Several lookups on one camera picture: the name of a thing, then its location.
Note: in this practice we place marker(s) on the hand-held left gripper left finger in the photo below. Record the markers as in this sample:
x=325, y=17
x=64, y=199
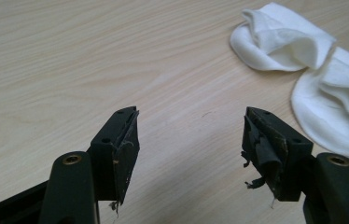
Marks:
x=122, y=161

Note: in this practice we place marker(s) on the white sock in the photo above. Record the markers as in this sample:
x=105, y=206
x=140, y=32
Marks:
x=334, y=102
x=275, y=37

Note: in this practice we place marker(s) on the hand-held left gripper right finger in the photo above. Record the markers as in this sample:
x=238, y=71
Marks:
x=275, y=146

